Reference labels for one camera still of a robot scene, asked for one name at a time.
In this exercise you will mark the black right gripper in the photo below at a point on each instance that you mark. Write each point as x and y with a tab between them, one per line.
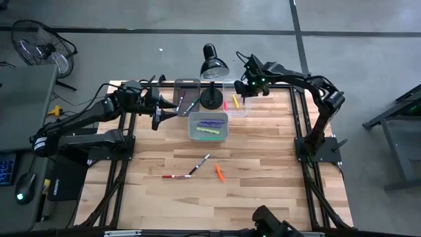
256	79

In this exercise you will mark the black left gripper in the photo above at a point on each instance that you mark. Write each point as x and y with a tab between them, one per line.
153	102

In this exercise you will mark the purple Expo dry-erase marker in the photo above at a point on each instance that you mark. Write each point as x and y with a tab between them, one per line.
181	98

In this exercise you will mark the green Expo dry-erase marker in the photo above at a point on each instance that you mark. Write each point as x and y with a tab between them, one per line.
191	105

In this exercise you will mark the yellow highlighter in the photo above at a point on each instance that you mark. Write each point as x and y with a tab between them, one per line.
235	101

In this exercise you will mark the pink highlighter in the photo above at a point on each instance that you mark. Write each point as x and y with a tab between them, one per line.
225	105

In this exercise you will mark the black Expo dry-erase marker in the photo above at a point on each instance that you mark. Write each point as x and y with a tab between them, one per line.
199	164

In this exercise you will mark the red Expo dry-erase marker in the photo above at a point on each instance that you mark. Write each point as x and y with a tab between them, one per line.
176	176

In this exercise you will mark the orange highlighter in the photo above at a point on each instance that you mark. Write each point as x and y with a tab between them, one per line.
219	172

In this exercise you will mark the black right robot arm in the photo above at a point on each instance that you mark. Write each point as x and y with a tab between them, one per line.
296	78

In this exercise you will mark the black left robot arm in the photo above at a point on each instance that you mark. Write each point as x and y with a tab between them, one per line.
82	118

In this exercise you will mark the smoky translucent plastic bin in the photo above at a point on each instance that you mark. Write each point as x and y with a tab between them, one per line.
189	87

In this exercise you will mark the clear plastic bin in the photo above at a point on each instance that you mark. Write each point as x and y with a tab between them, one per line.
246	110

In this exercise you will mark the opaque light grey bin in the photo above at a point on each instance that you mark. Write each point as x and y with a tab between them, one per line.
191	135

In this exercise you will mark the black gooseneck desk lamp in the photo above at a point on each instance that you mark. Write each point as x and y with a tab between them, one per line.
213	66

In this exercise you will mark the yellow power plug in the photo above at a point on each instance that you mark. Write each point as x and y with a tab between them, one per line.
56	111

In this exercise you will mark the black floor fan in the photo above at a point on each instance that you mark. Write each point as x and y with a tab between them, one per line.
42	49

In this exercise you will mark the grey desk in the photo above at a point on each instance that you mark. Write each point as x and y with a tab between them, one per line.
23	98

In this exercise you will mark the black metal table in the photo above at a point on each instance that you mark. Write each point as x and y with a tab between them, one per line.
394	131

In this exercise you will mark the black computer mouse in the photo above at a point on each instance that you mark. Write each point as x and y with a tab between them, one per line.
25	187

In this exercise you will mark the backlit keyboard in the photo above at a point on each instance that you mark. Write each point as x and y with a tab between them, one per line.
7	169

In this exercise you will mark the black aluminium rig frame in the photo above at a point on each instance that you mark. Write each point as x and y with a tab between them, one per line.
283	86

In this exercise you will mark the black curved bracket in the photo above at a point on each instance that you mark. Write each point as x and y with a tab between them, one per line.
162	80

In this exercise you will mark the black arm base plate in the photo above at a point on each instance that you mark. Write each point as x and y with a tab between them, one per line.
329	149
98	153

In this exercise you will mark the silver aluminium bracket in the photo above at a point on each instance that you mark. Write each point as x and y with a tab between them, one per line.
121	233
312	234

